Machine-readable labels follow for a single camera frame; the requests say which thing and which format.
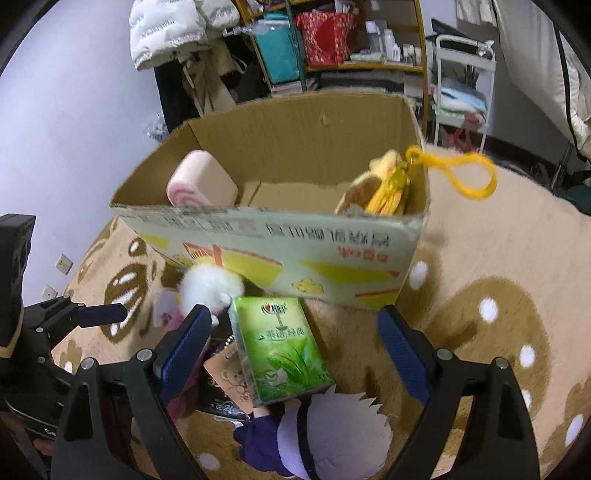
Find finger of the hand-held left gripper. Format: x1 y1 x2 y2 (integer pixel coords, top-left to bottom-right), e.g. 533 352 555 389
23 295 129 343

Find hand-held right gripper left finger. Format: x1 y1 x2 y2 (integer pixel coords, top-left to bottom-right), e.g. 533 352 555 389
51 304 213 480

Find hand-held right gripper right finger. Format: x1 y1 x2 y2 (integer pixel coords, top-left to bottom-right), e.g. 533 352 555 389
378 305 541 480

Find green tissue pack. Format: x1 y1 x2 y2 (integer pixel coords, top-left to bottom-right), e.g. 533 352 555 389
228 296 337 408

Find printed cardboard box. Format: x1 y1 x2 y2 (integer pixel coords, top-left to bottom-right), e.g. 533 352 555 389
109 90 431 311

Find bear print paper tag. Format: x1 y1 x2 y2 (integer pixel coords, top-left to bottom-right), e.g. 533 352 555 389
203 344 256 412

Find white fluffy plush toy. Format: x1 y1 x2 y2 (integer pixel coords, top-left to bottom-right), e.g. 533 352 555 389
178 264 247 326

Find purple white-haired plush doll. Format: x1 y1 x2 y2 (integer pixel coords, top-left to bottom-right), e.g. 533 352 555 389
233 385 394 480

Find brown beige printed blanket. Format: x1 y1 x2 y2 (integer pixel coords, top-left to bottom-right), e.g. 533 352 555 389
50 159 591 480

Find pink swirl roll plush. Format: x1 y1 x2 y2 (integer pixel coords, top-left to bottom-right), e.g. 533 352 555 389
167 150 239 208

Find clear plastic bag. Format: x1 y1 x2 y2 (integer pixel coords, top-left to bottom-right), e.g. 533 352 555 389
142 113 170 144

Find black hanging clothes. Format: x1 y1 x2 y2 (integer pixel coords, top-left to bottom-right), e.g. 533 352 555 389
154 34 274 136

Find beige tote bag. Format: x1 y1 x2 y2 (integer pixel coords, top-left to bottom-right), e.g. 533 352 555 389
181 46 246 117

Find folded cloths pile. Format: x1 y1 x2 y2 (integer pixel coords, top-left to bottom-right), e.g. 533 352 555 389
433 76 491 126

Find white puffer jacket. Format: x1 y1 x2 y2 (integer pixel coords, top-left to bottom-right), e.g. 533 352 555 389
128 0 241 71

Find yellow metal shelf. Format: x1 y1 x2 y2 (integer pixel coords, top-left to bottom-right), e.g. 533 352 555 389
232 0 430 99

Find row of white bottles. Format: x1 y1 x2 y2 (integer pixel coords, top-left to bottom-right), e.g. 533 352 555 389
364 20 424 64

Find teal bag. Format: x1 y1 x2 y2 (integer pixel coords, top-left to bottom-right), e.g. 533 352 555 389
251 12 304 86

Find white utility cart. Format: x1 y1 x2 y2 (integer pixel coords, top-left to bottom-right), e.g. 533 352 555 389
431 34 498 156

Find white bedding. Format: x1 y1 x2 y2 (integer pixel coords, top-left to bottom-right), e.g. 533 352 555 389
491 0 591 163

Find red patterned bag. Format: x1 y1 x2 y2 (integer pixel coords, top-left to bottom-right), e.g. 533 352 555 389
295 11 359 67

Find yellow plush keychain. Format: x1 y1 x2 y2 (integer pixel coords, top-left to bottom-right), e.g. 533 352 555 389
334 144 499 217

